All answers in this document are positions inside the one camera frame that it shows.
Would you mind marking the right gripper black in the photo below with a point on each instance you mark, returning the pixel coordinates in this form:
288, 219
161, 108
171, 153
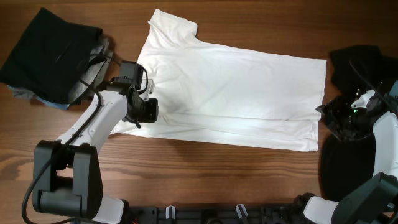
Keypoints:
336, 107

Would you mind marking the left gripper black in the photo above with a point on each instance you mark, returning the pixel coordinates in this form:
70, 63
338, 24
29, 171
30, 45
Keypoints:
151, 116

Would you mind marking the white t-shirt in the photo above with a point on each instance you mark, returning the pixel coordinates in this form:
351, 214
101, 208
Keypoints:
227, 95

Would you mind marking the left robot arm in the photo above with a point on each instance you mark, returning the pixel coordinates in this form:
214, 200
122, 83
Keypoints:
67, 178

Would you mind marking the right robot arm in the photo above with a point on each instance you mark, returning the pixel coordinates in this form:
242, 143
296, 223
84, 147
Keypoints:
375, 201

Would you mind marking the black unfolded garment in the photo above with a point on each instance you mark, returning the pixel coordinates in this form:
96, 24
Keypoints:
344, 166

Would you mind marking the blue folded shirt in stack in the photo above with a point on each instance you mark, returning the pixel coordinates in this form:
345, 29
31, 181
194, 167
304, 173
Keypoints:
53, 105

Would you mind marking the black folded shirt on stack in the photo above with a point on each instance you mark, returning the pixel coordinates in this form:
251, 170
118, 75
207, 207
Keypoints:
47, 56

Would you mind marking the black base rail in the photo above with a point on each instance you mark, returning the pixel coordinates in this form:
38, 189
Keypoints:
239, 214

